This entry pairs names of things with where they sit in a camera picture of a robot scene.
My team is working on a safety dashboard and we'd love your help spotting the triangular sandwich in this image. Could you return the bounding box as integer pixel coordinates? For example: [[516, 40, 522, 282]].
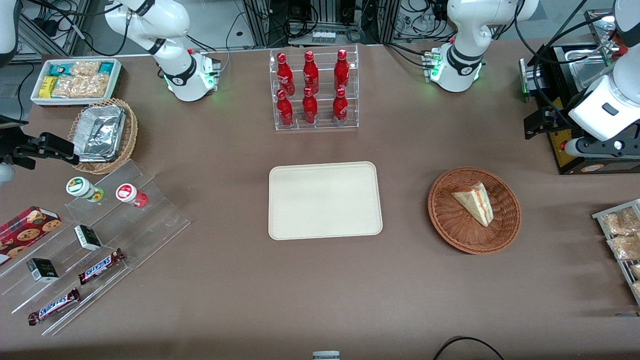
[[451, 182, 495, 228]]

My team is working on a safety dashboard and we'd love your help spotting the round brown wicker basket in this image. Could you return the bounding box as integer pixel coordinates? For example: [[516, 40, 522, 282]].
[[427, 166, 522, 256]]

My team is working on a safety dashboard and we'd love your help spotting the beige rectangular tray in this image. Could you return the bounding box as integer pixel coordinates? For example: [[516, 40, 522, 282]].
[[268, 161, 384, 241]]

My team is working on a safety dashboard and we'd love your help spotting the light wicker basket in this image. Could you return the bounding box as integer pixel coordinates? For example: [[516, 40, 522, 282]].
[[67, 98, 139, 176]]

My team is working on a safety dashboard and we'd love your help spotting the black hot food showcase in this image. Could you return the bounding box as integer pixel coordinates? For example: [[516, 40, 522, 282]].
[[519, 9, 640, 176]]

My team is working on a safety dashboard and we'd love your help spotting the steel food pan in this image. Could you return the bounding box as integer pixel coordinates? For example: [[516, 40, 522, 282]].
[[564, 47, 617, 95]]

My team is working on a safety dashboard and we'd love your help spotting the red cola bottle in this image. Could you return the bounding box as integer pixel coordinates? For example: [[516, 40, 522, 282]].
[[302, 87, 319, 125], [334, 48, 350, 93], [302, 50, 320, 96], [276, 89, 295, 127], [276, 52, 296, 97], [332, 87, 349, 125]]

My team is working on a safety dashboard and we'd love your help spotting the clear acrylic bottle rack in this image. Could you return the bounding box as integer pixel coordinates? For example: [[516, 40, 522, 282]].
[[269, 45, 360, 132]]

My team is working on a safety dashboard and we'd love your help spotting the clear acrylic stepped display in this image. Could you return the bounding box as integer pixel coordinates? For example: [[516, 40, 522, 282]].
[[0, 159, 192, 337]]

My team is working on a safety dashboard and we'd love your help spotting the red lid snack cup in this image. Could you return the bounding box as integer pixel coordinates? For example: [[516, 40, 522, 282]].
[[115, 183, 149, 209]]

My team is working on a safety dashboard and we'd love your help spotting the silver foil container stack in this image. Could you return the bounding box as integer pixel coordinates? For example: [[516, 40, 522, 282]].
[[74, 105, 127, 163]]

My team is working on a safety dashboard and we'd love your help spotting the Snickers chocolate bar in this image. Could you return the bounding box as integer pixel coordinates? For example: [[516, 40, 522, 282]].
[[27, 287, 82, 327], [78, 248, 126, 286]]

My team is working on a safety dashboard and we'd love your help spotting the small black carton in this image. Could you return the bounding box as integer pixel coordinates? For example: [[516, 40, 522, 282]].
[[74, 224, 103, 252], [26, 258, 60, 284]]

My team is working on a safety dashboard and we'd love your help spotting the clear cracker bag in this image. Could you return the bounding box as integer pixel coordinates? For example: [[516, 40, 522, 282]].
[[52, 75, 111, 99], [70, 61, 101, 77]]

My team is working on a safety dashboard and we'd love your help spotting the green lid snack cup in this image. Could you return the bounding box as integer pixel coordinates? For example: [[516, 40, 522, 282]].
[[65, 176, 105, 203]]

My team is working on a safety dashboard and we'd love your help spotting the white rectangular snack bin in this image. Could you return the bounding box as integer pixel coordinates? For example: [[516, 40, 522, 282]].
[[31, 58, 123, 107]]

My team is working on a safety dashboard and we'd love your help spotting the red cookie box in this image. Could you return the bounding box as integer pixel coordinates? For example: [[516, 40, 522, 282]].
[[0, 206, 63, 266]]

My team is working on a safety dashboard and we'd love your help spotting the grey wire rack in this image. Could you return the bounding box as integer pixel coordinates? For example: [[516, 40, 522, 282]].
[[591, 198, 640, 307]]

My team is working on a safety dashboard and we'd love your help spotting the black looped cable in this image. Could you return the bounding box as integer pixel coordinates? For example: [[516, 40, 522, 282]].
[[432, 336, 506, 360]]

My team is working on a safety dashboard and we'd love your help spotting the aluminium frame rack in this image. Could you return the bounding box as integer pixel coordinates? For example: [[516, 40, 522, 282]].
[[242, 0, 401, 48]]

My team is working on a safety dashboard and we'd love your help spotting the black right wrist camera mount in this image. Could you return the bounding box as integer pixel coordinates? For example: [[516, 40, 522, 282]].
[[0, 131, 80, 169]]

